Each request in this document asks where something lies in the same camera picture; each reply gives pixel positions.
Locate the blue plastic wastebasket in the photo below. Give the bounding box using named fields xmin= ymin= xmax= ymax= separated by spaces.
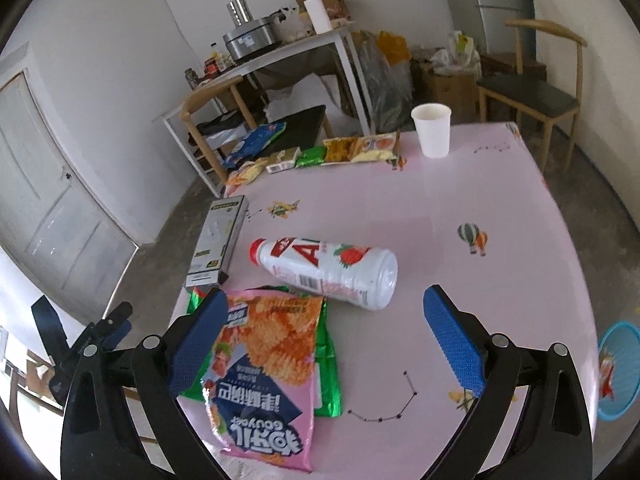
xmin=597 ymin=321 xmax=640 ymax=421

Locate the small white carton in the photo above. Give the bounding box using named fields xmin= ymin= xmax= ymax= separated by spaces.
xmin=265 ymin=146 xmax=302 ymax=174

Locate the white green printed bag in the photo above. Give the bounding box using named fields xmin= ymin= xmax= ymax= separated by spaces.
xmin=445 ymin=30 xmax=478 ymax=73

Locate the pink chip bag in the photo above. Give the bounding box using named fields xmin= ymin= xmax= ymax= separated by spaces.
xmin=200 ymin=287 xmax=325 ymax=473

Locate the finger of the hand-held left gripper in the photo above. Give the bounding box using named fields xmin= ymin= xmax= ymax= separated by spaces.
xmin=105 ymin=321 xmax=133 ymax=348
xmin=97 ymin=302 xmax=133 ymax=333

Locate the white strawberry drink bottle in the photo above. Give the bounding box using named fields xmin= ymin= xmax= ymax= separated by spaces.
xmin=249 ymin=237 xmax=399 ymax=311

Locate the steel rice cooker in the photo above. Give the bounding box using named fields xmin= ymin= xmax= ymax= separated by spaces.
xmin=222 ymin=17 xmax=280 ymax=61

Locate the small green snack packet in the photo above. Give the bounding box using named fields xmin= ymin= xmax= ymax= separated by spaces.
xmin=295 ymin=144 xmax=328 ymax=169

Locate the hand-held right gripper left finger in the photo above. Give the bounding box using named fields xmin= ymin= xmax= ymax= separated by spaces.
xmin=60 ymin=287 xmax=230 ymax=480

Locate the white paper cup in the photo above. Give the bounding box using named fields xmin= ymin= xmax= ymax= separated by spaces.
xmin=411 ymin=103 xmax=452 ymax=158

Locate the green snack bag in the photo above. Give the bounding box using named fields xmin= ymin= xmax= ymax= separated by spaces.
xmin=177 ymin=285 xmax=343 ymax=418

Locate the white door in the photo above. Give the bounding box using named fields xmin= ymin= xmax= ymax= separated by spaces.
xmin=0 ymin=42 xmax=141 ymax=306

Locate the steel utensil holder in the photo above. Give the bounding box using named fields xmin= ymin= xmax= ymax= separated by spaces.
xmin=226 ymin=0 xmax=252 ymax=27

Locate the grey clear plastic bag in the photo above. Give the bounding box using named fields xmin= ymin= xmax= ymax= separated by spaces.
xmin=350 ymin=32 xmax=416 ymax=133

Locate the dark wooden stool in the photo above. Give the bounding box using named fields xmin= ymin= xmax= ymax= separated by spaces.
xmin=477 ymin=52 xmax=548 ymax=81

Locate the white woven sack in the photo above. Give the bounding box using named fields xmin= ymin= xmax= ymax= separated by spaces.
xmin=262 ymin=74 xmax=351 ymax=123

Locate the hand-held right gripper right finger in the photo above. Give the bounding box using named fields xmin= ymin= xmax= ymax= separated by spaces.
xmin=422 ymin=285 xmax=593 ymax=480

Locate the brown cardboard box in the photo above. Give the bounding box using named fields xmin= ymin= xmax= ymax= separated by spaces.
xmin=412 ymin=57 xmax=478 ymax=118

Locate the white plastic bag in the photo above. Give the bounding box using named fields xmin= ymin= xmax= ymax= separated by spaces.
xmin=272 ymin=7 xmax=308 ymax=43

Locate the white paper towel roll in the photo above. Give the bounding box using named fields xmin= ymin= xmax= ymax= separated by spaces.
xmin=304 ymin=0 xmax=332 ymax=35

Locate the pale yellow snack packet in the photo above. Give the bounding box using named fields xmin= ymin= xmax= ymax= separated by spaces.
xmin=350 ymin=131 xmax=402 ymax=164

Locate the wooden chair black seat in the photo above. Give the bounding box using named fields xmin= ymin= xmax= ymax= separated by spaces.
xmin=180 ymin=75 xmax=333 ymax=198
xmin=477 ymin=19 xmax=588 ymax=173

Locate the white metal-frame table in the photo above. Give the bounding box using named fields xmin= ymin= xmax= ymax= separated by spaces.
xmin=152 ymin=21 xmax=373 ymax=183

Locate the yellow plastic bag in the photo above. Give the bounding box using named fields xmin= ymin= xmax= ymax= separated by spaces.
xmin=375 ymin=31 xmax=412 ymax=63

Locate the open cardboard box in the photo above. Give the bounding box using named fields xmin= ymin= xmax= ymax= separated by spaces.
xmin=295 ymin=0 xmax=361 ymax=28

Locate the black cloth pile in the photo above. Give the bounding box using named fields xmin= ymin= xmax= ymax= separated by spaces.
xmin=195 ymin=115 xmax=251 ymax=136

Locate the blue snack bag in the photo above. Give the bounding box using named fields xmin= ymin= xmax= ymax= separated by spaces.
xmin=222 ymin=121 xmax=287 ymax=168

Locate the orange snack packet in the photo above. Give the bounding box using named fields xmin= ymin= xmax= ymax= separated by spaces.
xmin=322 ymin=137 xmax=361 ymax=163

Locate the grey product box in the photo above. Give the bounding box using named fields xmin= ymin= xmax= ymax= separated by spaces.
xmin=185 ymin=195 xmax=250 ymax=288

